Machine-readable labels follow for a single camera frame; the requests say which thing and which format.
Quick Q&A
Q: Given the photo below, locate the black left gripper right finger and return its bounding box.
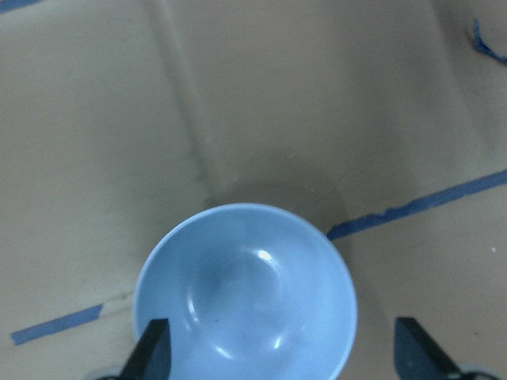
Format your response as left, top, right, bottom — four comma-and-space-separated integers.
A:
394, 317, 463, 379

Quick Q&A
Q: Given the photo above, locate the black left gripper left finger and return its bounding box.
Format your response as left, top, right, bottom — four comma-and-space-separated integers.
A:
118, 318, 171, 380

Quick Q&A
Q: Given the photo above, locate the blue bowl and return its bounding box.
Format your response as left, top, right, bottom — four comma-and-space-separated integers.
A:
132, 203, 358, 379

